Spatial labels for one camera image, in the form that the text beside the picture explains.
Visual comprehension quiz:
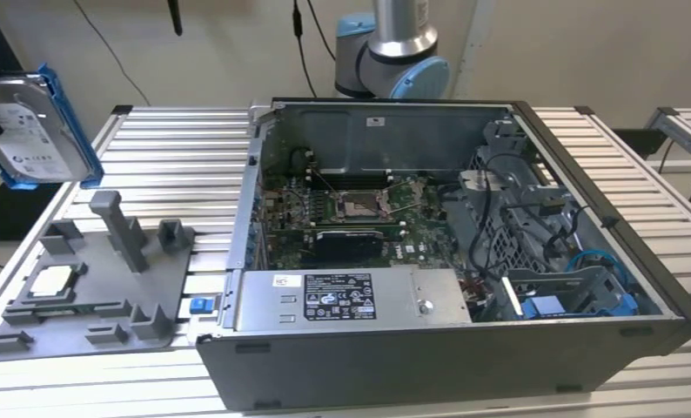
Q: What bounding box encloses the black flat stand base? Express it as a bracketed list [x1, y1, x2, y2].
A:
[0, 185, 53, 241]

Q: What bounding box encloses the silver CPU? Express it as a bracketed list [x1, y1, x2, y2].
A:
[26, 266, 83, 300]

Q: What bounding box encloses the black open PC case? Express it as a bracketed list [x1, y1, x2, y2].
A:
[195, 98, 691, 413]

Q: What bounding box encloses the silver power supply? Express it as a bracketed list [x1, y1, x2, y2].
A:
[230, 268, 474, 333]

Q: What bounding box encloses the black RAM slot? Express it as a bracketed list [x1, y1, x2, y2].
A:
[308, 172, 393, 180]
[308, 168, 393, 176]
[308, 182, 393, 191]
[308, 178, 393, 185]

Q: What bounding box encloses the black hanging antenna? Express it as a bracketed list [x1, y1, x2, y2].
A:
[165, 0, 185, 37]

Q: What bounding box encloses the grey plastic parts rack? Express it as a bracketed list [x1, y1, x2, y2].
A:
[0, 189, 199, 363]

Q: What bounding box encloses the blue plastic disk carrier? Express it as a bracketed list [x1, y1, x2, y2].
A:
[521, 293, 640, 319]

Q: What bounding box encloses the blue plastic tab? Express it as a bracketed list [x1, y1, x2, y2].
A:
[185, 296, 217, 315]

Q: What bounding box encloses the green motherboard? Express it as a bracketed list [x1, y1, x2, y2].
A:
[256, 172, 468, 271]

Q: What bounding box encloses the black graphics card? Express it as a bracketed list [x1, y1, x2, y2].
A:
[310, 229, 388, 267]

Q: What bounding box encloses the red wire bundle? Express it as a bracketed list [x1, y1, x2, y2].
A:
[461, 278, 489, 302]

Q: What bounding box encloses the metal locking lever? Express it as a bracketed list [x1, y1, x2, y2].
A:
[312, 169, 341, 194]

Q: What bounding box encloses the black slanted pole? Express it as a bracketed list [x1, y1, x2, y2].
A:
[0, 0, 37, 78]

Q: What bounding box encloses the hard disk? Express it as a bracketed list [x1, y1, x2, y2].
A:
[0, 63, 101, 192]

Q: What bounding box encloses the metal socket cover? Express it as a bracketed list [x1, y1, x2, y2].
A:
[378, 177, 426, 219]

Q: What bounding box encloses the long black wire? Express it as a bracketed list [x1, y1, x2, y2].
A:
[469, 152, 534, 280]

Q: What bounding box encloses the black wire with connector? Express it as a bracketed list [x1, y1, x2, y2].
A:
[542, 198, 608, 263]

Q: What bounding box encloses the grey metal disk bay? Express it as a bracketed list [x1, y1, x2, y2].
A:
[442, 119, 665, 323]

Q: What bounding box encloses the CPU socket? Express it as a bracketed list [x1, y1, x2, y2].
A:
[336, 189, 393, 221]

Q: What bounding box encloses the light blue wire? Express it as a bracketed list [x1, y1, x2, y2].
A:
[569, 246, 633, 306]

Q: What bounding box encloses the thin black wall cable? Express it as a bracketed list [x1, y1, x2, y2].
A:
[71, 0, 151, 108]

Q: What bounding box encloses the black cable with thick plug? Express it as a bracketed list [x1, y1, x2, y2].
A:
[290, 0, 318, 98]

